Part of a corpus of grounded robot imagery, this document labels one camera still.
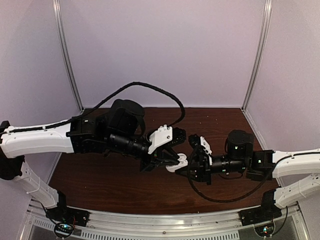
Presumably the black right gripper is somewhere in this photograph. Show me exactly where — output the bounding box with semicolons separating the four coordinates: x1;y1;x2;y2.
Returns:
175;152;248;186

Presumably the white oval charging case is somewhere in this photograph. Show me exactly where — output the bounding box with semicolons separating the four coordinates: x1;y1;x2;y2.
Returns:
165;153;188;173

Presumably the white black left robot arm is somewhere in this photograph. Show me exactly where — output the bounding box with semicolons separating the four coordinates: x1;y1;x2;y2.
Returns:
0;99;185;222

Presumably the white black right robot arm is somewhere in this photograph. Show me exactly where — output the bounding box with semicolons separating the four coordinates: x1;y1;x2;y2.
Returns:
172;129;320;221

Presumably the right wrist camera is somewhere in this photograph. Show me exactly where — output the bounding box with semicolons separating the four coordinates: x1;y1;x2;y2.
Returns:
188;134;213;165

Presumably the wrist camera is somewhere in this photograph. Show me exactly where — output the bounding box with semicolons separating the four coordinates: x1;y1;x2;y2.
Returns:
146;124;187;155
188;134;213;165

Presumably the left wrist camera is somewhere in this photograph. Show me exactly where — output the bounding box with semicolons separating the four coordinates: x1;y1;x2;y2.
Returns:
146;124;187;155

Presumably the black right braided cable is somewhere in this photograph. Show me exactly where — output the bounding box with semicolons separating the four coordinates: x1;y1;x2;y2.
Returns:
186;149;278;203

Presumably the black braided cable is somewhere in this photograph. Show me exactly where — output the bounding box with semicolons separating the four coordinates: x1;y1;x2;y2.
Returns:
186;149;278;203
42;81;186;132

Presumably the aluminium front frame rail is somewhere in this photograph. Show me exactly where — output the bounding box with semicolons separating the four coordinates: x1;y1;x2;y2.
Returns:
17;199;311;240

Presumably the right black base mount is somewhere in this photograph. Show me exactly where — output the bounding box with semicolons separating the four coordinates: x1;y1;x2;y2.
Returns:
238;189;282;226

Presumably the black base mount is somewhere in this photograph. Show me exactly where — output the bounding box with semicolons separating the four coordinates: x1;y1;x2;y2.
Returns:
46;191;90;227
238;189;282;226

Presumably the black left braided cable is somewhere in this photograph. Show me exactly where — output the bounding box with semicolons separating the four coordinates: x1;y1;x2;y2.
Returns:
42;81;186;132

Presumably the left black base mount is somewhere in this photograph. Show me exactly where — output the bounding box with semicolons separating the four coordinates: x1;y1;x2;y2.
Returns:
46;191;90;227

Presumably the left aluminium corner post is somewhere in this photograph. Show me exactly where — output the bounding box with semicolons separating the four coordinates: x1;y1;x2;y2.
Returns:
52;0;84;113

